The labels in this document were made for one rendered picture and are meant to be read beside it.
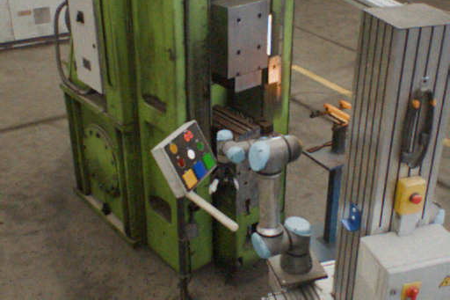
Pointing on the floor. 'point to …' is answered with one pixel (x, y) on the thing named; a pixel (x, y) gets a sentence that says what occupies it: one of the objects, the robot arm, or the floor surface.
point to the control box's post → (182, 245)
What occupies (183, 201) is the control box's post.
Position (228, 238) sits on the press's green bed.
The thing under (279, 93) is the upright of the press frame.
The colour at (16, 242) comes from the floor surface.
